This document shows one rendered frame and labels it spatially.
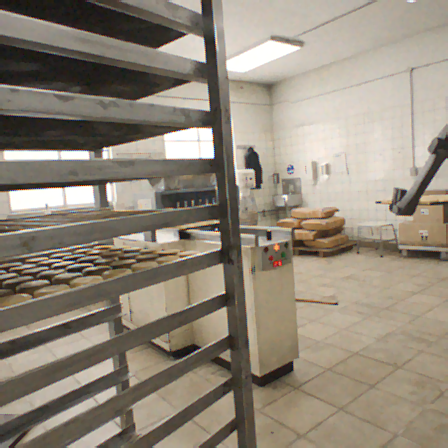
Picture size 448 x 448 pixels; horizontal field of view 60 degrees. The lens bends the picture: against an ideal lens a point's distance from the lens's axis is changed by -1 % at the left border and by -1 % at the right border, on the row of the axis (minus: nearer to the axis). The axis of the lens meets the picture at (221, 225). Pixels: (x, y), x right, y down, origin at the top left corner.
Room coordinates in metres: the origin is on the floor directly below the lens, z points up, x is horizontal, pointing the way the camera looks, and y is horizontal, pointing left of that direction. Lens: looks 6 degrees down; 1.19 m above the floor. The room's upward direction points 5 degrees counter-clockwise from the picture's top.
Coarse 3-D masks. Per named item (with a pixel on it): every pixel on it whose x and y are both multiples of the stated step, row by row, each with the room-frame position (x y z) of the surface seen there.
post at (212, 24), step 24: (216, 0) 0.76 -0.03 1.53; (216, 24) 0.75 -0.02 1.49; (216, 48) 0.75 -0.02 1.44; (216, 72) 0.75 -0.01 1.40; (216, 96) 0.75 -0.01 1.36; (216, 120) 0.76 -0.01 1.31; (216, 144) 0.76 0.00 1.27; (216, 168) 0.76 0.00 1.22; (240, 240) 0.77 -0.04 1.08; (240, 264) 0.76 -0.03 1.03; (240, 288) 0.76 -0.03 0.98; (240, 312) 0.75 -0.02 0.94; (240, 336) 0.75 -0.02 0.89; (240, 360) 0.75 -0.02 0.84; (240, 384) 0.75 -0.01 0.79; (240, 408) 0.75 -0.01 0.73; (240, 432) 0.76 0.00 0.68
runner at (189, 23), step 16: (96, 0) 0.62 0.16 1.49; (112, 0) 0.62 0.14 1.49; (128, 0) 0.64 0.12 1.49; (144, 0) 0.66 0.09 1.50; (160, 0) 0.69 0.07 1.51; (144, 16) 0.69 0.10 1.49; (160, 16) 0.69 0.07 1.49; (176, 16) 0.72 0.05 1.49; (192, 16) 0.75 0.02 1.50; (192, 32) 0.77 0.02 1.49
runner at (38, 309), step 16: (192, 256) 0.71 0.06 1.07; (208, 256) 0.74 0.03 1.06; (144, 272) 0.62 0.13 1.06; (160, 272) 0.65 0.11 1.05; (176, 272) 0.67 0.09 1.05; (192, 272) 0.70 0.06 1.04; (80, 288) 0.54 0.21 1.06; (96, 288) 0.56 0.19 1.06; (112, 288) 0.58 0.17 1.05; (128, 288) 0.60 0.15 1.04; (16, 304) 0.47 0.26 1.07; (32, 304) 0.49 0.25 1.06; (48, 304) 0.50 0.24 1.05; (64, 304) 0.52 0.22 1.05; (80, 304) 0.53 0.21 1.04; (0, 320) 0.46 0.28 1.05; (16, 320) 0.47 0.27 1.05; (32, 320) 0.48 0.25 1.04
